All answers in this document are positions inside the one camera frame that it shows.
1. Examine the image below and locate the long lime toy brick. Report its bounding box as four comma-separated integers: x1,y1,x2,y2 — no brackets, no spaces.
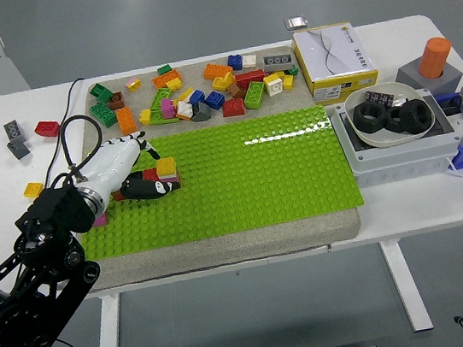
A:
241,79,269,112
147,85,176,112

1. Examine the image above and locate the pink and yellow toy brick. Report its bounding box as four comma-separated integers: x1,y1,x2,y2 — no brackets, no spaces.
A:
125,77,144,94

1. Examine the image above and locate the long grey toy brick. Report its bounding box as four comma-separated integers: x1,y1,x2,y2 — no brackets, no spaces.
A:
261,52,296,74

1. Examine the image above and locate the green toy baseplate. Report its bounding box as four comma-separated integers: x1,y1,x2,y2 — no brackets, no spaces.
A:
66,101,370,264

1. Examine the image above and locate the white bowl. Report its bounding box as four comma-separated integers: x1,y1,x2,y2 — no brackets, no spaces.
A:
341,76,440,153

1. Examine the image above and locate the white and orange toy brick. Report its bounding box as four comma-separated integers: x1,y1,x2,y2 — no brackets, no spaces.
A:
174,98,196,123

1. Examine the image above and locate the grey sloped toy brick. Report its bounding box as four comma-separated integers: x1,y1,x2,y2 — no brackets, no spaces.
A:
189,100,214,124

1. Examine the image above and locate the grey block with hole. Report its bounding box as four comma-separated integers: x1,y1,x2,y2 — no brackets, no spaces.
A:
392,51,463,103

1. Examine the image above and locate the grey foam mat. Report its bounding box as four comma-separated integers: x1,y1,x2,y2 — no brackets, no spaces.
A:
47,39,367,295

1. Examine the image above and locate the thin black power cord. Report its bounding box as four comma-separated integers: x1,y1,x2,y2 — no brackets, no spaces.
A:
20,76,124,347

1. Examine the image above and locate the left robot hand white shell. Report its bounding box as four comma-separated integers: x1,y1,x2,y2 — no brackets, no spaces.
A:
73,125,184,211

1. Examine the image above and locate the white cable tie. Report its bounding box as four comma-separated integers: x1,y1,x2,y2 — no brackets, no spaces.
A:
446,156,463,182

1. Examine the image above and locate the brown toy brick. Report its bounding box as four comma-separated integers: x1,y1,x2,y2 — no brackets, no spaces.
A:
107,91,126,111
226,80,249,102

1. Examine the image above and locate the small silver packet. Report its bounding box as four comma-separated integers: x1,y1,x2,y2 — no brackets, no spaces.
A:
283,14,310,31

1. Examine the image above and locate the flat lime toy plate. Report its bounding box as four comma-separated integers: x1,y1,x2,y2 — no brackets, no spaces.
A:
148,106,181,127

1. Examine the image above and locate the long green toy brick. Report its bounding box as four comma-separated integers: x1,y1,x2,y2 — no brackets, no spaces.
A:
88,99,120,131

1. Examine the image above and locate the grey junction box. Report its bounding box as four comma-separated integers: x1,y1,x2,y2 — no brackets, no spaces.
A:
327,84,463,192

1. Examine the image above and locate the blue toy brick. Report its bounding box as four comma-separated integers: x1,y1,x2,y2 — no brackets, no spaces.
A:
203,89,228,112
187,88,208,108
226,53,245,73

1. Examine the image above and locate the blue clamp part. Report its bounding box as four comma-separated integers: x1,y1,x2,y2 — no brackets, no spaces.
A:
434,90,463,120

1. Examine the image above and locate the dark green toy brick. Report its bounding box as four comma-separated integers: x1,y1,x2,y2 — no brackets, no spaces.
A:
88,80,115,105

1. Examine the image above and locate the orange cylinder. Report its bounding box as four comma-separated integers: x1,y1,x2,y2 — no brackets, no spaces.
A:
414,35,458,81

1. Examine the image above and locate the long orange toy brick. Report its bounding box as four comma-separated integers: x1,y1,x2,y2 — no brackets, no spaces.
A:
151,68,184,91
202,60,235,82
114,105,139,138

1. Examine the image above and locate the yellow and white toy brick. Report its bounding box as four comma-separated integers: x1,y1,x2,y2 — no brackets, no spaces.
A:
262,71,287,98

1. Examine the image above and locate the white table leg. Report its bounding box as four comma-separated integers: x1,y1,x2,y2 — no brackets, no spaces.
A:
83,291,128,347
378,236,435,337

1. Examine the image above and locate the dark purple packet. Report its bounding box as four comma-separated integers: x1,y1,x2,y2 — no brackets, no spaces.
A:
362,87,396,111

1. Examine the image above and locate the large black hex nut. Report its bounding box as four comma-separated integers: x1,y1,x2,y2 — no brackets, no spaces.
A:
381,104,407,135
396,97,437,137
349,99,390,136

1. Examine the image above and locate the white and yellow cardboard box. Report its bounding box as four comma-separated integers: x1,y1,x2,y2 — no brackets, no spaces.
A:
289,17,383,109

